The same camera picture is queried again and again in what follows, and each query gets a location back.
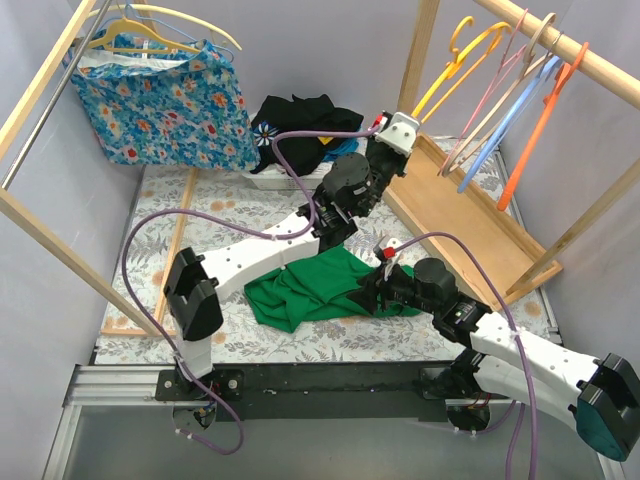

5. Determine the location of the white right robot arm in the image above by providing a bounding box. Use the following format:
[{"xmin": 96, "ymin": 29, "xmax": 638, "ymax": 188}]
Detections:
[{"xmin": 347, "ymin": 258, "xmax": 639, "ymax": 462}]

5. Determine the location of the left wooden clothes rack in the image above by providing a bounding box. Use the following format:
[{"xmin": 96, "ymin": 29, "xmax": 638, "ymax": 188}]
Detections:
[{"xmin": 0, "ymin": 0, "xmax": 214, "ymax": 346}]

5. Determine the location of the bright green t-shirt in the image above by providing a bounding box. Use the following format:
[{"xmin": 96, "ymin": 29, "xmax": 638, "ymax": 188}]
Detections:
[{"xmin": 244, "ymin": 246, "xmax": 419, "ymax": 333}]

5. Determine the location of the floral patterned table mat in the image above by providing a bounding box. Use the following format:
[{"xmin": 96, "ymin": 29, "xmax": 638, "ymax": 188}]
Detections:
[{"xmin": 93, "ymin": 150, "xmax": 560, "ymax": 365}]

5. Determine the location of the light blue hanger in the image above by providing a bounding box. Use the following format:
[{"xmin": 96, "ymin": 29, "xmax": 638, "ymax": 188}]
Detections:
[{"xmin": 457, "ymin": 51, "xmax": 561, "ymax": 194}]

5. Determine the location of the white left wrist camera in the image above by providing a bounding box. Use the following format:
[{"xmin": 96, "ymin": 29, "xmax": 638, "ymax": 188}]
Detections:
[{"xmin": 374, "ymin": 112, "xmax": 421, "ymax": 157}]

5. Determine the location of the right wooden rack base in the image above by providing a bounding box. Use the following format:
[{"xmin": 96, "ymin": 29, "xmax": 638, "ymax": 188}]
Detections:
[{"xmin": 383, "ymin": 134, "xmax": 562, "ymax": 310}]

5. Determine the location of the white perforated plastic basket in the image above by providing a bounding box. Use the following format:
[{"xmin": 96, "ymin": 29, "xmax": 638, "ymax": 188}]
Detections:
[{"xmin": 242, "ymin": 112, "xmax": 331, "ymax": 192}]

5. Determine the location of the blue floral garment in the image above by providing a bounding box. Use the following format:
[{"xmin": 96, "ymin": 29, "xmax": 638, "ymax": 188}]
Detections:
[{"xmin": 71, "ymin": 34, "xmax": 260, "ymax": 171}]

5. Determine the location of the black t-shirt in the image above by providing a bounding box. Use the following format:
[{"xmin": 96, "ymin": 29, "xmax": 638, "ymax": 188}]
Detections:
[{"xmin": 251, "ymin": 94, "xmax": 364, "ymax": 176}]

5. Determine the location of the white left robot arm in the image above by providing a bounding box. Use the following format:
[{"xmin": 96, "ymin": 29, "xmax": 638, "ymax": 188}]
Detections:
[{"xmin": 164, "ymin": 133, "xmax": 416, "ymax": 400}]

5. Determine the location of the yellow plastic hanger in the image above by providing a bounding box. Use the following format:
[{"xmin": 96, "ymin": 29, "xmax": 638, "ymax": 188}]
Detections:
[{"xmin": 87, "ymin": 17, "xmax": 200, "ymax": 55}]

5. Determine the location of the cream plastic hanger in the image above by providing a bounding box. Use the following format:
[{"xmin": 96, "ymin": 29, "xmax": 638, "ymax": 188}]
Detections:
[{"xmin": 82, "ymin": 2, "xmax": 244, "ymax": 50}]

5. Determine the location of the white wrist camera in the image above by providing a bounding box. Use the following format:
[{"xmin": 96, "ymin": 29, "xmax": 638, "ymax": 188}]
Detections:
[
  {"xmin": 373, "ymin": 236, "xmax": 400, "ymax": 275},
  {"xmin": 374, "ymin": 112, "xmax": 421, "ymax": 157}
]

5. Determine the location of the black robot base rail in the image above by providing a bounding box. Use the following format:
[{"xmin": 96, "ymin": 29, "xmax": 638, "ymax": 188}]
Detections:
[{"xmin": 155, "ymin": 362, "xmax": 501, "ymax": 424}]

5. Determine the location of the right wooden clothes rack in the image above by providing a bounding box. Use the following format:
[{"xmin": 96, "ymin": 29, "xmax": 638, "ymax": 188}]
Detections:
[{"xmin": 398, "ymin": 1, "xmax": 639, "ymax": 288}]

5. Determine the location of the blue t-shirt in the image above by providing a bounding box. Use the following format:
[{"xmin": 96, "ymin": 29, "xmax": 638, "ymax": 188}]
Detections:
[{"xmin": 324, "ymin": 138, "xmax": 359, "ymax": 158}]

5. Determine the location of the wooden clothes rack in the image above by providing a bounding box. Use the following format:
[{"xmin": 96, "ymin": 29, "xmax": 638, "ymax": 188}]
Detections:
[
  {"xmin": 398, "ymin": 1, "xmax": 639, "ymax": 288},
  {"xmin": 0, "ymin": 0, "xmax": 214, "ymax": 346}
]

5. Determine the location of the orange plastic hanger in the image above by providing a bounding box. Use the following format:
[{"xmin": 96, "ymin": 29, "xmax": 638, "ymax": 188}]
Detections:
[{"xmin": 497, "ymin": 42, "xmax": 589, "ymax": 211}]

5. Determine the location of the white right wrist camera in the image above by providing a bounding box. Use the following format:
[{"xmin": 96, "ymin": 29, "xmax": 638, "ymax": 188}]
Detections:
[{"xmin": 373, "ymin": 236, "xmax": 400, "ymax": 275}]

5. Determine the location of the beige wooden hanger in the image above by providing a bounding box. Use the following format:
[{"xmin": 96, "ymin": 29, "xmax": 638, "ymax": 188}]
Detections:
[{"xmin": 438, "ymin": 12, "xmax": 543, "ymax": 177}]

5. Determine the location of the metal rod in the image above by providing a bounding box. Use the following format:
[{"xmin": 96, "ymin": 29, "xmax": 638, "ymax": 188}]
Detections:
[{"xmin": 1, "ymin": 1, "xmax": 112, "ymax": 191}]

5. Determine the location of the thin blue wire hanger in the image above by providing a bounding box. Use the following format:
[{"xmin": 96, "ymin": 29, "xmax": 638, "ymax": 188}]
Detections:
[{"xmin": 99, "ymin": 1, "xmax": 215, "ymax": 42}]

